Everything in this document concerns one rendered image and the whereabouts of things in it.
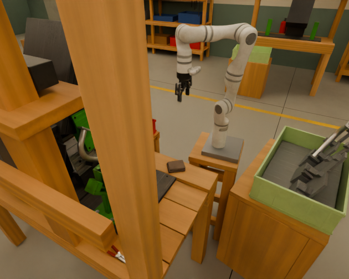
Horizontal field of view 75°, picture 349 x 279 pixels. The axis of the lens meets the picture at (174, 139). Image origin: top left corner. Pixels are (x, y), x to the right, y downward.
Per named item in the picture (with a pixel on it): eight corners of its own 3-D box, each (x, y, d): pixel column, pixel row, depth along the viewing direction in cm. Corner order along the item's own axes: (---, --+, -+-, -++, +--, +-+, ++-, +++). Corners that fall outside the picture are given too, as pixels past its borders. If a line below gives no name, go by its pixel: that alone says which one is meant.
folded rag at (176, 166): (168, 173, 130) (168, 169, 128) (166, 164, 136) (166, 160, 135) (185, 171, 131) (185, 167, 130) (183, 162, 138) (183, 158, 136)
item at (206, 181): (52, 127, 197) (46, 112, 188) (216, 191, 139) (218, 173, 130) (37, 135, 187) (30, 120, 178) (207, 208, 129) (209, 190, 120)
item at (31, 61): (29, 75, 74) (20, 52, 70) (60, 83, 68) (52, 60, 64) (6, 82, 69) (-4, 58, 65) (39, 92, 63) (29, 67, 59)
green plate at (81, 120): (94, 139, 131) (78, 106, 121) (104, 140, 127) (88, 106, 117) (79, 150, 123) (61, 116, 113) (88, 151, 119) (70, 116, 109)
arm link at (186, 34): (182, 26, 95) (211, 27, 99) (175, 23, 101) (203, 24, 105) (180, 44, 98) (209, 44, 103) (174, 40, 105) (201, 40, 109)
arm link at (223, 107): (224, 105, 130) (221, 130, 140) (235, 101, 135) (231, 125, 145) (213, 99, 136) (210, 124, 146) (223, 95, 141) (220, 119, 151)
